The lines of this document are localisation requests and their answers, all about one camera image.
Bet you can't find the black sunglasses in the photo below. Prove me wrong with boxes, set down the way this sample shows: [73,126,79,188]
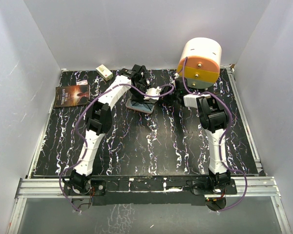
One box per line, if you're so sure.
[131,101,154,112]

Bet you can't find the pink glasses case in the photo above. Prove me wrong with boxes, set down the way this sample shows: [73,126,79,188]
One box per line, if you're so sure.
[126,97,154,114]

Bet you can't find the round drawer cabinet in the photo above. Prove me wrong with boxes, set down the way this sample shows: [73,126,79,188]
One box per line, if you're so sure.
[177,38,222,89]

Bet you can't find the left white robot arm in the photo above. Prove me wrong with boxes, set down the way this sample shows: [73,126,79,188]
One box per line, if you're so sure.
[63,64,154,195]

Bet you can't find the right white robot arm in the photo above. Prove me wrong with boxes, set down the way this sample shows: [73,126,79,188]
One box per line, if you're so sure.
[160,78,231,194]

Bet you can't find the black marker pen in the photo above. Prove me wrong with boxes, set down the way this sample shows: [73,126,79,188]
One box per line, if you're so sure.
[141,65,150,87]

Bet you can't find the small cream box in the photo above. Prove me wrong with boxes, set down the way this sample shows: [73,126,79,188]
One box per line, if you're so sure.
[96,64,113,81]

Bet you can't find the small pink card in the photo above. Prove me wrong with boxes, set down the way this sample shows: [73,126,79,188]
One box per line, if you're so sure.
[76,80,88,85]

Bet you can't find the dark book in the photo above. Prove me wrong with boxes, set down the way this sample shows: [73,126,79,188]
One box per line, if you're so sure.
[54,84,90,108]

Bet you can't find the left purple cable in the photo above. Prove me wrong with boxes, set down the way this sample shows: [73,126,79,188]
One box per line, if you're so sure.
[59,84,175,213]

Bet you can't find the purple cable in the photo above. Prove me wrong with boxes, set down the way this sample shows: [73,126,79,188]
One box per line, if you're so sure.
[177,56,248,212]
[59,84,175,213]

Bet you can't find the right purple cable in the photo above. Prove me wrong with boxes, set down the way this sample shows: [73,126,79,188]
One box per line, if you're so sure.
[177,56,248,212]

